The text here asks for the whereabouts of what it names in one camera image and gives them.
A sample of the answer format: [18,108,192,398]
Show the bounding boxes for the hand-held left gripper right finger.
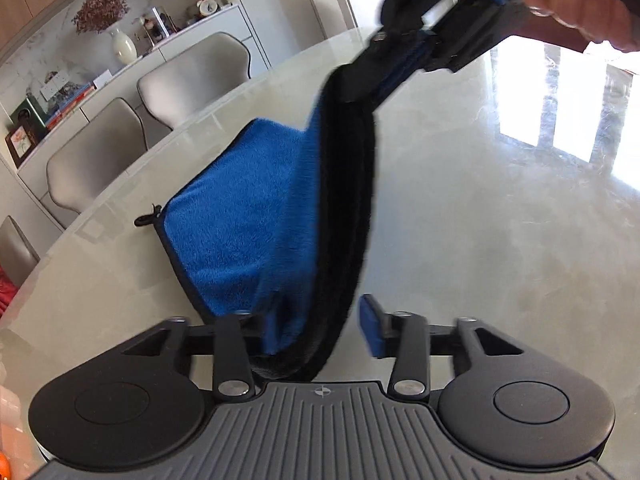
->
[358,294,522,402]

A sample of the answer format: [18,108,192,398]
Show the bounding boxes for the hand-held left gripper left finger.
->
[122,311,266,402]

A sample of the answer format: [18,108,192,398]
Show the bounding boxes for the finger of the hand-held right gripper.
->
[344,30,431,107]
[372,35,453,112]

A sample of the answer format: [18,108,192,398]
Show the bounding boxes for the grey and blue towel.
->
[134,61,382,384]

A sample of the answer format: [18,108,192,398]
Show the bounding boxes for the person's right hand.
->
[519,0,640,54]

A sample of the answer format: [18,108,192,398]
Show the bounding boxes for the white sideboard cabinet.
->
[0,2,275,233]

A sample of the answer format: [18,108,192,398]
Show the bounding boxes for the beige chair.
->
[46,97,149,229]
[0,215,42,292]
[136,32,252,131]

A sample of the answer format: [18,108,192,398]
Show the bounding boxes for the red patterned cloth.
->
[0,265,22,322]

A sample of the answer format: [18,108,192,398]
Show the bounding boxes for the dried flower bouquet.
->
[71,0,137,37]

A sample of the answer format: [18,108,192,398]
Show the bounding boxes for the row of books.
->
[44,82,97,132]

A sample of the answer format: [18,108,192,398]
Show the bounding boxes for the green box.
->
[9,97,49,134]

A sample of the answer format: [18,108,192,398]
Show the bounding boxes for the dark picture frame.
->
[4,124,40,169]

